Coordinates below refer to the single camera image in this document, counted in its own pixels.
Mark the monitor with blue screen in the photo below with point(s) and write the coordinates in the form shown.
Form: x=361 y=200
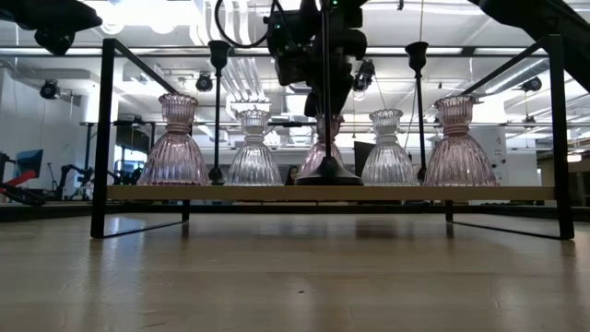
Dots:
x=30 y=161

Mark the pink ribbed glass candle holder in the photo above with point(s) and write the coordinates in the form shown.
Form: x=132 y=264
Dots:
x=458 y=157
x=311 y=154
x=175 y=157

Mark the black metal candlestick holder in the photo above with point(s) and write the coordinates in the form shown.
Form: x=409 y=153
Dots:
x=417 y=57
x=329 y=175
x=219 y=55

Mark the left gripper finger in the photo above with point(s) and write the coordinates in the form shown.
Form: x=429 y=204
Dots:
x=78 y=18

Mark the clear ribbed glass candle holder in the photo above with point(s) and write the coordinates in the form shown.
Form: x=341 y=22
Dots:
x=253 y=161
x=389 y=161

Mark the black aluminium table frame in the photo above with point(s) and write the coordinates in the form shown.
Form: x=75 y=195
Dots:
x=46 y=212

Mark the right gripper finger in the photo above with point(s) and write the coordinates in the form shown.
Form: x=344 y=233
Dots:
x=314 y=103
x=340 y=92

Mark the person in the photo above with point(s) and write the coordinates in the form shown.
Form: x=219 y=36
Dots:
x=291 y=176

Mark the red and black tool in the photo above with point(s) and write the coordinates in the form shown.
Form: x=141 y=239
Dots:
x=20 y=179

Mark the black background robot arm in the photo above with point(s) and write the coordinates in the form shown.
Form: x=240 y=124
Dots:
x=64 y=177

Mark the black monitor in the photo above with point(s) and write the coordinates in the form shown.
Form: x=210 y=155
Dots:
x=362 y=157

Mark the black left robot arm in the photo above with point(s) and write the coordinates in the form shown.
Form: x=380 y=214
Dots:
x=55 y=42

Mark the black ceiling spotlight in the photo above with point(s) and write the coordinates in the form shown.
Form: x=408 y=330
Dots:
x=532 y=84
x=364 y=76
x=49 y=89
x=204 y=82

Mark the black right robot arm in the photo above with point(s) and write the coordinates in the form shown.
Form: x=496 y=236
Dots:
x=553 y=27

